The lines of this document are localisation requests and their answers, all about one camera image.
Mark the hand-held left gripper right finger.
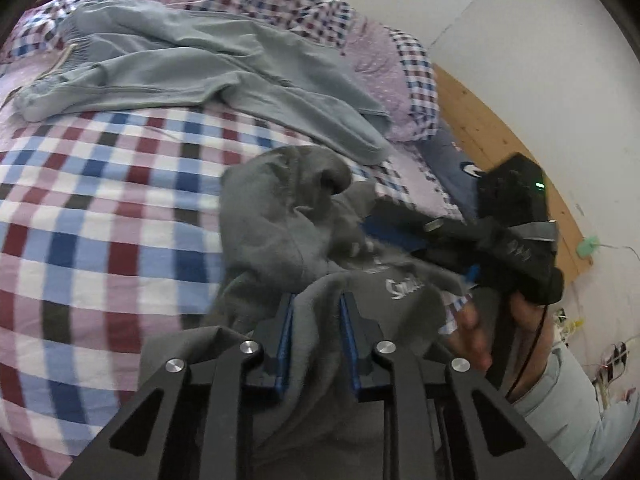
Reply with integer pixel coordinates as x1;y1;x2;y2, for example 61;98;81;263
340;292;576;480

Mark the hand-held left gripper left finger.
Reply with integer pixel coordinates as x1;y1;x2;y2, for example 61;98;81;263
60;292;296;480

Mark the dark grey t-shirt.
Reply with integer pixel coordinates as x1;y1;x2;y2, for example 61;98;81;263
135;145;482;480

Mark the person's right forearm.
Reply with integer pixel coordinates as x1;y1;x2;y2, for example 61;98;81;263
515;340;640;480

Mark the person's right hand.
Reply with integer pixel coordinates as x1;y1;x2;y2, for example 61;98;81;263
445;289;552;402

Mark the blue plush cushion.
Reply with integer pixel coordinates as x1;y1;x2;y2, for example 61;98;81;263
415;127;487;222

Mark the wooden headboard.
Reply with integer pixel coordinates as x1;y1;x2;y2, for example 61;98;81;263
432;62;597;279

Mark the light green charger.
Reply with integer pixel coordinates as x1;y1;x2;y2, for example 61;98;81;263
575;234;604;261

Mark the checked purple pillow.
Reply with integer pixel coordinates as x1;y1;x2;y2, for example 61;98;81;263
344;17;442;144

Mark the checked bed sheet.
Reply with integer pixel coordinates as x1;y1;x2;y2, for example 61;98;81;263
0;0;481;480

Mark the light grey-green shirt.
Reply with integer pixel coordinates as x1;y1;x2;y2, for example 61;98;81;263
12;0;394;167

